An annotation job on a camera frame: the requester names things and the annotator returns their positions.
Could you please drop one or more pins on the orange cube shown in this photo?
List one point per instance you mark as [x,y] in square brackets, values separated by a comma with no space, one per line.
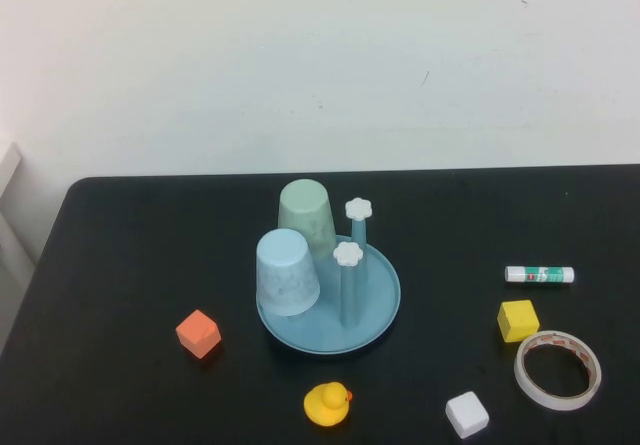
[197,334]

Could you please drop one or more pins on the pale green cup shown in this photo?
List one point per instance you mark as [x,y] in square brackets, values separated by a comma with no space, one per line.
[306,215]

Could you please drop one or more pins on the yellow cube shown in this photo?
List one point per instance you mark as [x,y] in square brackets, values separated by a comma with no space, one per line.
[519,321]

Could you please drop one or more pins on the blue cup stand with pegs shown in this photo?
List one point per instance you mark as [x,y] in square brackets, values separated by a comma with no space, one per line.
[375,310]

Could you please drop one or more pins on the white tape roll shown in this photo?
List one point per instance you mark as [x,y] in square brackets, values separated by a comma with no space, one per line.
[522,375]

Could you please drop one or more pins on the white board panel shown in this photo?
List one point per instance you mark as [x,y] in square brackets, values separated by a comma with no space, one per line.
[10,225]

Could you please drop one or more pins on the white cube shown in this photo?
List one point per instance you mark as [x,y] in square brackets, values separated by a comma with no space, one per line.
[467,415]

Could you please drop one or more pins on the white green glue stick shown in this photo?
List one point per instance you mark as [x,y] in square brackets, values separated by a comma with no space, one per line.
[540,275]

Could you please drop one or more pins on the light blue speckled cup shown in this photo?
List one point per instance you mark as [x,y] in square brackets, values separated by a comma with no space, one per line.
[287,275]

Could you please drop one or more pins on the yellow rubber duck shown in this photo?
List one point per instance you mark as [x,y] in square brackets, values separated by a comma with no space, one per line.
[326,405]

